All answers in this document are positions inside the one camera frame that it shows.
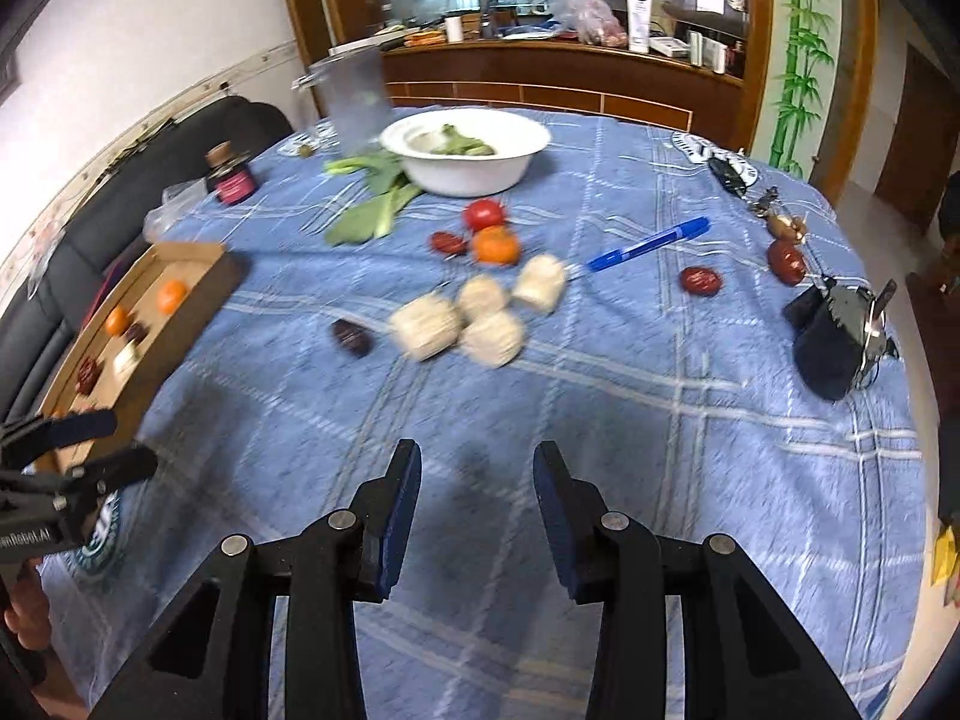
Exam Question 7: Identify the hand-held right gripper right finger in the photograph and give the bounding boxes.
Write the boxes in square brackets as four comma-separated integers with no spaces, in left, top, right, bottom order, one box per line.
[532,440,863,720]

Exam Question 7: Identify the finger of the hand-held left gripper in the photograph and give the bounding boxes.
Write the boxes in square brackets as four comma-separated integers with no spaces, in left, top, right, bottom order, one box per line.
[0,409,119,466]
[64,444,158,500]

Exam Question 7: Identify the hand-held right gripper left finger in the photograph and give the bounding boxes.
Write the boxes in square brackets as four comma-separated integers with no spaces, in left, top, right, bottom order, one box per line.
[90,437,423,720]

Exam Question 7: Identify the brown cardboard box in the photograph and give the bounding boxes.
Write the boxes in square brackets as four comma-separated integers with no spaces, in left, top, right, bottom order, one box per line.
[34,241,242,475]

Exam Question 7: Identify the person's left hand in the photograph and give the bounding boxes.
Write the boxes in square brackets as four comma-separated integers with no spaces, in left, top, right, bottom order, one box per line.
[0,561,53,650]

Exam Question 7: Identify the pink folder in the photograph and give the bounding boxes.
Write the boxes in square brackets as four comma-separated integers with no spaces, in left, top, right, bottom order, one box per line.
[79,255,128,331]

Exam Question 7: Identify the dark jujube date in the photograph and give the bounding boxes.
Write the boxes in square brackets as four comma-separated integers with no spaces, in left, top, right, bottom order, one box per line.
[331,319,374,358]

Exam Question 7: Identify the clear plastic bag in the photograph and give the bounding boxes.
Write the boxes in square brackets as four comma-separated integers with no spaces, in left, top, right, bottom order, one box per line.
[142,182,203,241]

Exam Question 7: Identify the blue marker pen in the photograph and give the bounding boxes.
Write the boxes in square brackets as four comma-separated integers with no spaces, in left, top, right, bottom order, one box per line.
[586,217,710,273]

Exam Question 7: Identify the small jar pink label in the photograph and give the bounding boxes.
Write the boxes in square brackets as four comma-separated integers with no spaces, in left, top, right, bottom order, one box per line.
[205,142,257,205]

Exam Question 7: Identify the bok choy leaf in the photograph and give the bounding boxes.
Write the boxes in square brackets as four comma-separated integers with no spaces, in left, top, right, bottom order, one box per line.
[324,178,425,247]

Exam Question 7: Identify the red tomato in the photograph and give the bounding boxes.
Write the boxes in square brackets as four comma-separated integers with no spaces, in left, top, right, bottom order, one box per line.
[462,198,507,233]

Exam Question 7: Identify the black pouch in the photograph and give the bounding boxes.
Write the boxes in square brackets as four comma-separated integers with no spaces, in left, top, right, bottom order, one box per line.
[782,275,899,402]

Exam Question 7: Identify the black sofa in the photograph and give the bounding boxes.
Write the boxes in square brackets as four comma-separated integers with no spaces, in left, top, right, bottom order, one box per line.
[0,95,295,428]

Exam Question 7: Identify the white bowl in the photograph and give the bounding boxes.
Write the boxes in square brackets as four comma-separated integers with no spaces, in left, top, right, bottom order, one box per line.
[379,108,552,198]

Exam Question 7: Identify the bok choy stalk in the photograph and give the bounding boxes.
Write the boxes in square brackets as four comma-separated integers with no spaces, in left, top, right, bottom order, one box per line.
[324,152,406,177]

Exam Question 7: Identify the bunch of keys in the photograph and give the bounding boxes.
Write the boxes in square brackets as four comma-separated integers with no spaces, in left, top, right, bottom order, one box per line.
[746,186,811,242]

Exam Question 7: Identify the green vegetable leaves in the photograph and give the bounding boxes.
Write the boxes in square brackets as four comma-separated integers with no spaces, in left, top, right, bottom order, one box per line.
[441,124,496,158]

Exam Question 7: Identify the black car key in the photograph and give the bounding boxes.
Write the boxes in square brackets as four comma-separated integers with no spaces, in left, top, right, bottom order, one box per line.
[709,154,758,196]

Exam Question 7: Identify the yellow tools pile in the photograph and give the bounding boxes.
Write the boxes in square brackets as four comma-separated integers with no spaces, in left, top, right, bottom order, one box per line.
[930,525,960,608]

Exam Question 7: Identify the clear plastic pitcher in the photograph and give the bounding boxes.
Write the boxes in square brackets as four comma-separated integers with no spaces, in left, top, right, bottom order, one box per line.
[291,45,391,151]

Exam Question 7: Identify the wooden counter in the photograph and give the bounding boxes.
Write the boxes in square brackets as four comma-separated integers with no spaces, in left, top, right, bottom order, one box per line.
[379,41,747,132]

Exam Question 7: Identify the silver packets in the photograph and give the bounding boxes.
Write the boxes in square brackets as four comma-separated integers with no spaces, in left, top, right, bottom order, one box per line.
[688,30,728,74]

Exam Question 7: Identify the plastic bag with fruit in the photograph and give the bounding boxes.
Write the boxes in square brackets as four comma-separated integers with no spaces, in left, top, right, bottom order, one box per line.
[538,0,627,47]

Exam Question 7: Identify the white lotion tube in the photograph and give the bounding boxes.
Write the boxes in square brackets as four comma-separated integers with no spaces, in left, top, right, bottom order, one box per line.
[625,0,652,53]

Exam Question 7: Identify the brown door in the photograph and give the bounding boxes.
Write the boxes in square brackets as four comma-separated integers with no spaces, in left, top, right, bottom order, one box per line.
[874,41,957,237]

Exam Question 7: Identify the bamboo wall sticker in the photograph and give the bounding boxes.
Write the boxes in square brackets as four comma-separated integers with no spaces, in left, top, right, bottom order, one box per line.
[769,0,837,181]

